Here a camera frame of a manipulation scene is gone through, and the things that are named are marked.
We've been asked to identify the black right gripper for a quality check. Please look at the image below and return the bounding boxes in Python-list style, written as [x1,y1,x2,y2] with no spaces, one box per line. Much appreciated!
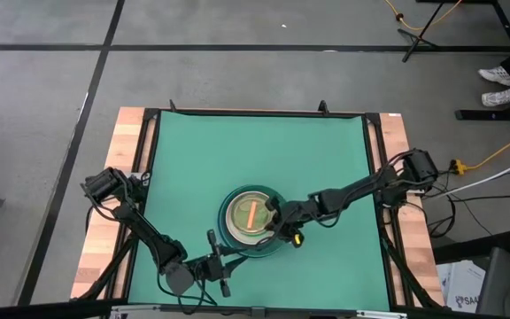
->
[263,197,318,248]

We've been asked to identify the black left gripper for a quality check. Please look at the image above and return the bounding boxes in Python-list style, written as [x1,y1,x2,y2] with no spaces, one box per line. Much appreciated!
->
[189,229,258,299]

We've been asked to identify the teal bowl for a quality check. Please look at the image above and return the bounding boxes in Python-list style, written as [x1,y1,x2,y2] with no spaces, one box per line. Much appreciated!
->
[222,187,282,252]

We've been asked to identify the green transparent plastic plate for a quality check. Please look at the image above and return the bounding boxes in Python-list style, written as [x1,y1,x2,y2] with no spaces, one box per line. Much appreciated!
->
[231,197,274,236]

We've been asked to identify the large periwinkle blue plate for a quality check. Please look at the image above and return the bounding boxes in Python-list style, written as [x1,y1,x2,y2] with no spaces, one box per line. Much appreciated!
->
[217,184,288,259]

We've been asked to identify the green table mat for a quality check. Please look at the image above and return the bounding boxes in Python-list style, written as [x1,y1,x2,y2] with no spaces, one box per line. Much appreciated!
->
[127,110,391,312]

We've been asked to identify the white printed box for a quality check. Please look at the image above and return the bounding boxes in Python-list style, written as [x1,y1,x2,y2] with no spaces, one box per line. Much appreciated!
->
[435,260,487,314]

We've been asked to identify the black tripod stand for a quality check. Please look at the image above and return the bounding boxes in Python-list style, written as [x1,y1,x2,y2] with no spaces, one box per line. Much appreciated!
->
[398,0,510,64]

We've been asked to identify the grey chair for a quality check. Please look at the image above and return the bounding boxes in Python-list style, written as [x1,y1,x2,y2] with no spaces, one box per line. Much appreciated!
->
[475,154,510,319]

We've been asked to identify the black floor base bar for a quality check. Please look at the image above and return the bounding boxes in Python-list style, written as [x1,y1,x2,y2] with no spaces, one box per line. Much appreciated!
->
[454,108,510,122]

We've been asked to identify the white sneaker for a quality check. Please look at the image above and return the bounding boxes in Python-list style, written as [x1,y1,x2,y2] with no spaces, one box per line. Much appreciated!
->
[480,88,510,108]
[477,66,510,88]

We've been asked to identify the black aluminium table frame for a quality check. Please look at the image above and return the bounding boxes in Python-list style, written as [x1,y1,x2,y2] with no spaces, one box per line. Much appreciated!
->
[71,99,446,319]

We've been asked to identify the yellow extension cable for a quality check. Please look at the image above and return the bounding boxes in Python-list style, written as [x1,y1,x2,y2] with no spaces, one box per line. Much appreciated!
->
[451,125,510,175]
[382,0,465,33]

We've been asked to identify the white floor cable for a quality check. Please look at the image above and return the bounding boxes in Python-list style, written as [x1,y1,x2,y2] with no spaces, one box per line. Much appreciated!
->
[431,152,510,201]

